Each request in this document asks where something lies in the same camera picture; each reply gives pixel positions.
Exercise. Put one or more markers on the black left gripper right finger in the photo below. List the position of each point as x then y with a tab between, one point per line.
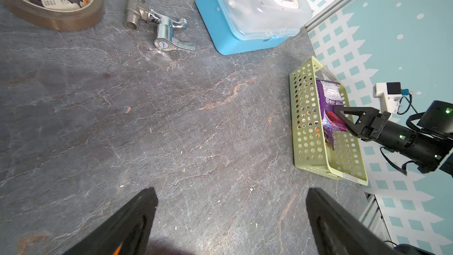
337	232

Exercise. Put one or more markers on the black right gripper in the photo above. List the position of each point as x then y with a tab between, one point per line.
424	151

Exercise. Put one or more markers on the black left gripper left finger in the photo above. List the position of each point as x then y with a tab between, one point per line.
126	232

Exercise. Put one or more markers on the purple candy bag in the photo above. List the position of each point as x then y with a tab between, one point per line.
329	99

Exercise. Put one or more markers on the green perforated plastic basket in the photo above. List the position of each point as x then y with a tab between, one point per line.
312	153

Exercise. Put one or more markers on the blue box clear lid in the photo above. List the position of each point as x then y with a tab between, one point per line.
240	26

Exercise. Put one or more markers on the brown tape roll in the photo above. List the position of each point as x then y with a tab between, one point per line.
49	0

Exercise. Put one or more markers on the silver metal faucet valve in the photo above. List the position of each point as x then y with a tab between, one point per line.
138	11

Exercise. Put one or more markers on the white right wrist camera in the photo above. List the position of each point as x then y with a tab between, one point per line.
390	95

